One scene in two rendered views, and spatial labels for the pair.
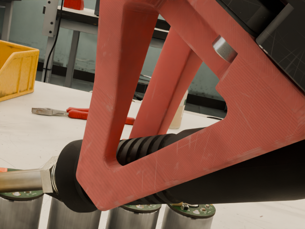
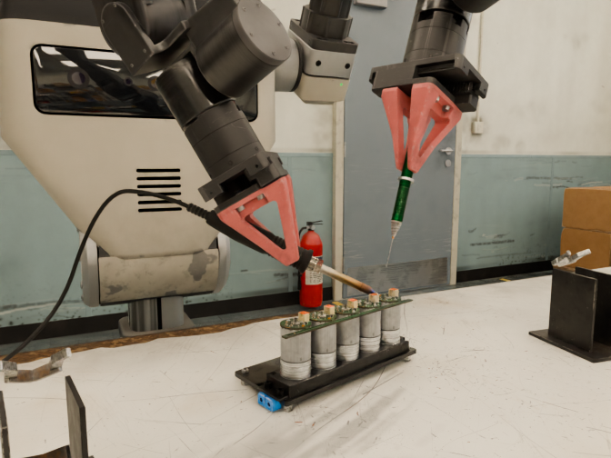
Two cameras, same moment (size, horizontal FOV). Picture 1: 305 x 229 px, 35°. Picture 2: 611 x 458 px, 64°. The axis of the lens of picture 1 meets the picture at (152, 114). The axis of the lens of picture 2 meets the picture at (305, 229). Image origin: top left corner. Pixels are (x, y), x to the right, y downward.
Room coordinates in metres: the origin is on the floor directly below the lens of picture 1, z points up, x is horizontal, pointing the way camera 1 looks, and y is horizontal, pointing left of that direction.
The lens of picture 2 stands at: (0.56, -0.19, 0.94)
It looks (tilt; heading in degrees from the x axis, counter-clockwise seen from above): 8 degrees down; 153
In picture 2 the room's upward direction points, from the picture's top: straight up
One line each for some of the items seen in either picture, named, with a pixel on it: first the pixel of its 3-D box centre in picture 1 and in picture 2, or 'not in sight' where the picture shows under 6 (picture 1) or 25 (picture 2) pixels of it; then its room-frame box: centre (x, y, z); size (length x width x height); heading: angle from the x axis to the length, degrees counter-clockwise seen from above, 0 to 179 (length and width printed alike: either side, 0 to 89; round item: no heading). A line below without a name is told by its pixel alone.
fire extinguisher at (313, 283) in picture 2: not in sight; (311, 263); (-2.18, 1.24, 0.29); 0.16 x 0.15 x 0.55; 89
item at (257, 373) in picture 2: not in sight; (330, 364); (0.20, 0.02, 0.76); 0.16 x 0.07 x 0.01; 104
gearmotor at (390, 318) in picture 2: not in sight; (386, 323); (0.20, 0.08, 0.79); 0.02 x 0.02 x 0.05
